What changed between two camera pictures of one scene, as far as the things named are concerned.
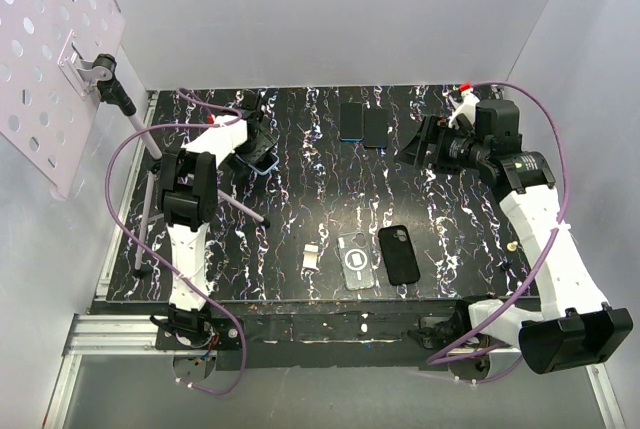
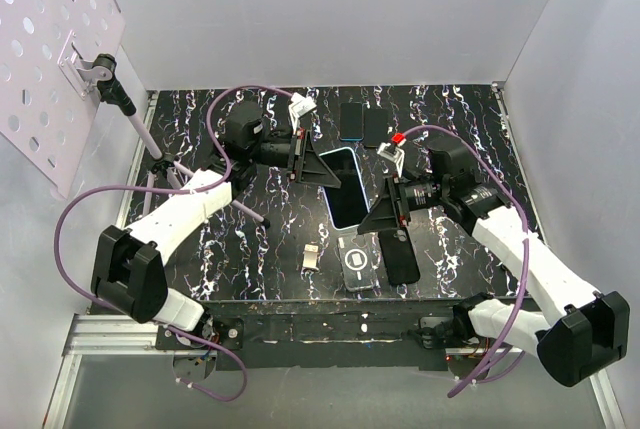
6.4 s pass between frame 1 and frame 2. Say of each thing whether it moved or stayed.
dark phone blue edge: stayed
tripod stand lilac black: stayed
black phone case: stayed
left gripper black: moved
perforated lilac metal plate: stayed
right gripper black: moved
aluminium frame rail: stayed
